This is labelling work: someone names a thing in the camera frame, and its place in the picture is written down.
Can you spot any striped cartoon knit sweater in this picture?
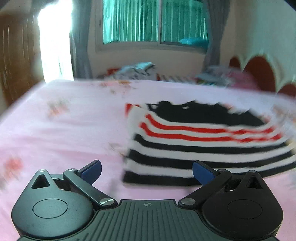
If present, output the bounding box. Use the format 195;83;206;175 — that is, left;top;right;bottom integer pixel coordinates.
123;101;295;186

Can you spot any crumpled grey clothes pile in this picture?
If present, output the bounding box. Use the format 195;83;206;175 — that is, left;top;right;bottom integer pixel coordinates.
104;62;157;80

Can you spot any pink floral bed sheet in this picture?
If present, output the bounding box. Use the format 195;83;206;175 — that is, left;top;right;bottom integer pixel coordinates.
1;80;295;240

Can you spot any striped grey white cloth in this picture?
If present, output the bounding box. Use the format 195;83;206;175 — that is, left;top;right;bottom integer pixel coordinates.
157;74;197;84

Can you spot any red white scalloped headboard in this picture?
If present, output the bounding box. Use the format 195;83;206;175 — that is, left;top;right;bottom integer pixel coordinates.
229;55;295;97

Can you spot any brown wooden door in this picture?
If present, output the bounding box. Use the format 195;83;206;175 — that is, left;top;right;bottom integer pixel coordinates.
1;13;44;106

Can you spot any teal pillow on sill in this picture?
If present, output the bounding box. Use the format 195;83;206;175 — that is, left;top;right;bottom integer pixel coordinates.
179;38;208;48

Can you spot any left grey curtain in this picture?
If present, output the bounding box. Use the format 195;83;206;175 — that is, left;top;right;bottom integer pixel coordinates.
70;0;93;79

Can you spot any grey curtain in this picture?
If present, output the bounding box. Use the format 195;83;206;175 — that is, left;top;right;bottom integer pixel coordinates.
70;0;93;79
202;0;230;70

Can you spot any window with green curtain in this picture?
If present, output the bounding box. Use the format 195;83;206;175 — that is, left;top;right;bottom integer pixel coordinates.
95;1;208;52

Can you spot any right grey curtain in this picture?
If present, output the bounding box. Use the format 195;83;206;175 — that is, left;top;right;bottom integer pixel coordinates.
202;0;230;70

